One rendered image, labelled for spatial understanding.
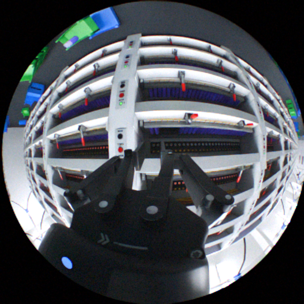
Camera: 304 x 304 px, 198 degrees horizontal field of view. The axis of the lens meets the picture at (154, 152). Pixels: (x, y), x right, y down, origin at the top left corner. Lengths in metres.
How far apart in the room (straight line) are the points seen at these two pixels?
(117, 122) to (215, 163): 0.36
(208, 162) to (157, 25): 0.87
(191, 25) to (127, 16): 0.41
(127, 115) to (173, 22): 0.74
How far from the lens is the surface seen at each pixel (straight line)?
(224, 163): 0.40
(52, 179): 0.88
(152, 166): 0.32
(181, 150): 0.48
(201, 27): 0.87
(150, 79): 0.46
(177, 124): 0.37
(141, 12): 0.79
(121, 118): 0.35
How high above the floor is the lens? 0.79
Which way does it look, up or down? 4 degrees up
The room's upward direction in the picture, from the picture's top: 178 degrees clockwise
